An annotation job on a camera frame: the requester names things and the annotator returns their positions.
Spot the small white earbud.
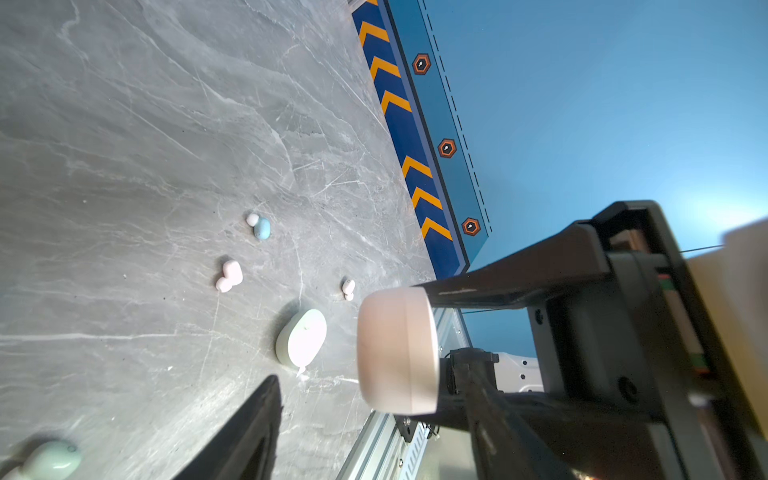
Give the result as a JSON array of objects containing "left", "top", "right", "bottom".
[{"left": 341, "top": 278, "right": 356, "bottom": 301}]

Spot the mint green charging case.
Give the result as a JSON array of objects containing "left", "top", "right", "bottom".
[{"left": 275, "top": 309, "right": 328, "bottom": 370}]

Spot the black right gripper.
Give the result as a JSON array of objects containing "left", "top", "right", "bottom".
[{"left": 422, "top": 201, "right": 767, "bottom": 479}]

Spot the white earbud charging case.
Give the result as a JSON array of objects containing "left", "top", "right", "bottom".
[{"left": 357, "top": 287, "right": 440, "bottom": 416}]

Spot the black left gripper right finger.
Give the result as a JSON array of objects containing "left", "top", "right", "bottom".
[{"left": 440, "top": 348, "right": 575, "bottom": 479}]

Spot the light blue charging case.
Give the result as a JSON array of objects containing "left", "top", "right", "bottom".
[{"left": 2, "top": 441, "right": 83, "bottom": 480}]

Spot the blue white earbud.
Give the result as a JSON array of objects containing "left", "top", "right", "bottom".
[{"left": 245, "top": 212, "right": 271, "bottom": 240}]

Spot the pink white earbud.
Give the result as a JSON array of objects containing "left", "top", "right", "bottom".
[{"left": 215, "top": 260, "right": 244, "bottom": 293}]

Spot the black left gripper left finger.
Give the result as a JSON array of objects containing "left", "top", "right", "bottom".
[{"left": 175, "top": 375, "right": 282, "bottom": 480}]

